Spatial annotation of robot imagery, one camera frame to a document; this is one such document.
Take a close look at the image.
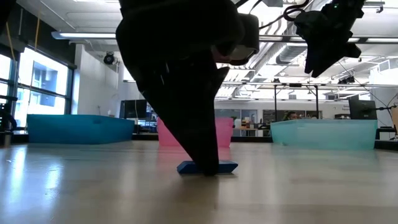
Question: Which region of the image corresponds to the black metal rig frame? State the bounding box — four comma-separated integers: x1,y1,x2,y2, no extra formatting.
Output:
274,82,320,121

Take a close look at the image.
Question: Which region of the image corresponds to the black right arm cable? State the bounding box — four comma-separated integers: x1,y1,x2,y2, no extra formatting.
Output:
282,0,309,22

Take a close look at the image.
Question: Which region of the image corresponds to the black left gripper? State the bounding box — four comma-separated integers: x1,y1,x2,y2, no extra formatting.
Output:
116,0,244,176

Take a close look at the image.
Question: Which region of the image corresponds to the overhead light bar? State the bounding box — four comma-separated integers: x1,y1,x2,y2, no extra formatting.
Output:
51,30,398,44

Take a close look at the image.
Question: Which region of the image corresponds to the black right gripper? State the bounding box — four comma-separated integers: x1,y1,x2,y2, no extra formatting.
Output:
294,0,365,78

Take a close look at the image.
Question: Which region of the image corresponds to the yellow hanging cable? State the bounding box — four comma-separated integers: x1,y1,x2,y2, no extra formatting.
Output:
34,17,41,50
5,21,15,62

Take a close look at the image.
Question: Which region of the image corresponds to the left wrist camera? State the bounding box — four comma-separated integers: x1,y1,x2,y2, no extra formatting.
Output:
214,14,261,66

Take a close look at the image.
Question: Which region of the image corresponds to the black aluminium table frame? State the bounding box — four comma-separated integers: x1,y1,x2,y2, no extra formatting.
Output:
0,132,398,152

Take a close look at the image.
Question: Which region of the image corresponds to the blue plastic bin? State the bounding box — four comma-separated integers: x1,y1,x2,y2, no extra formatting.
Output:
26,114,136,145

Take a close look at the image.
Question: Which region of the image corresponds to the black computer monitor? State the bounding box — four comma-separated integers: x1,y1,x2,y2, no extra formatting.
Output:
348,98,378,121
119,98,149,119

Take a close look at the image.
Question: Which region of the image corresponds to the black equipment rack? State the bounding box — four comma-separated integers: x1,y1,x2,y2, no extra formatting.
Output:
0,74,19,147

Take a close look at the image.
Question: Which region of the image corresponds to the pink plastic bin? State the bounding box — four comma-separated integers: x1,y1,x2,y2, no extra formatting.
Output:
157,116,234,148

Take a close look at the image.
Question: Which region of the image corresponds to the black articulated stand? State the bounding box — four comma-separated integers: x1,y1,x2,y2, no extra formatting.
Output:
371,104,398,141

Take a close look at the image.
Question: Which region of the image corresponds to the blue eraser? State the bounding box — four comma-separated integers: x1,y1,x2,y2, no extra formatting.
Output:
176,160,239,175

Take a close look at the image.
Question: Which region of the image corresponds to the large glass window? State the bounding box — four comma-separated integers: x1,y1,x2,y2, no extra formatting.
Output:
0,54,74,128

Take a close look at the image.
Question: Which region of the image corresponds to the teal plastic bin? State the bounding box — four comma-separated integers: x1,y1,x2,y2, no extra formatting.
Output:
269,119,379,151

